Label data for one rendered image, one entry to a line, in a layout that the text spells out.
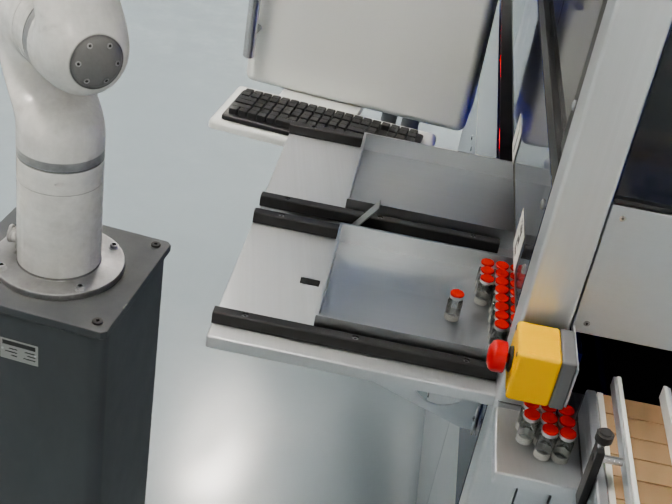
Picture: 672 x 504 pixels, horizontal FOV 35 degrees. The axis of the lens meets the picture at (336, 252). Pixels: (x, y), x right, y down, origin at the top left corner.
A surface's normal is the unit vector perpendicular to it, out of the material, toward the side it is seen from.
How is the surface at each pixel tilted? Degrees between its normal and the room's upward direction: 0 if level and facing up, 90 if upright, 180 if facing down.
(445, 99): 90
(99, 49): 71
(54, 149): 86
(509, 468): 0
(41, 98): 32
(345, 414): 0
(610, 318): 90
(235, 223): 0
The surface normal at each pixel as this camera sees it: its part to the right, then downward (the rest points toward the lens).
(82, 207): 0.64, 0.49
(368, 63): -0.25, 0.49
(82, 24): 0.44, 0.14
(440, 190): 0.15, -0.83
